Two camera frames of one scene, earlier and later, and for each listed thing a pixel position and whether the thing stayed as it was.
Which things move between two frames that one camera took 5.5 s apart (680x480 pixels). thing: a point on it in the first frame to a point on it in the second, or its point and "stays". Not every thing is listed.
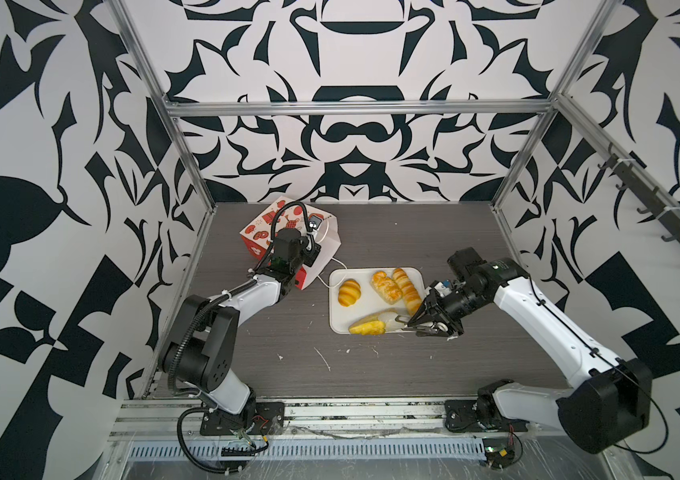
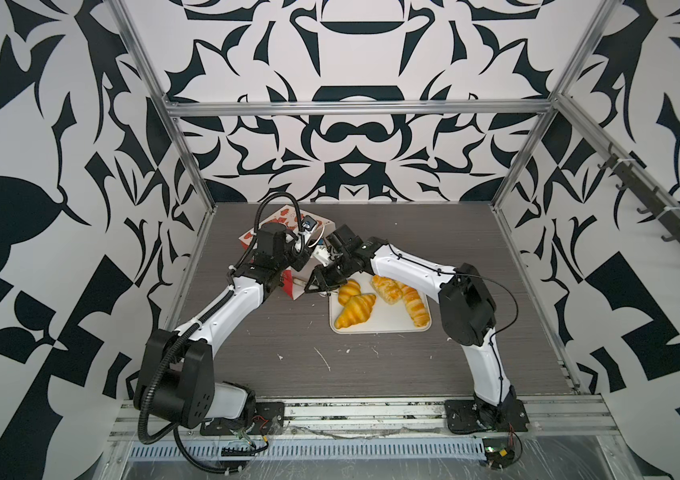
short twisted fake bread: (388, 290) stays
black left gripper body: (306, 257) to (290, 257)
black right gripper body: (449, 308) to (337, 271)
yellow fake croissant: (369, 325) to (356, 310)
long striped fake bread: (408, 290) stays
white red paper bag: (320, 229) stays
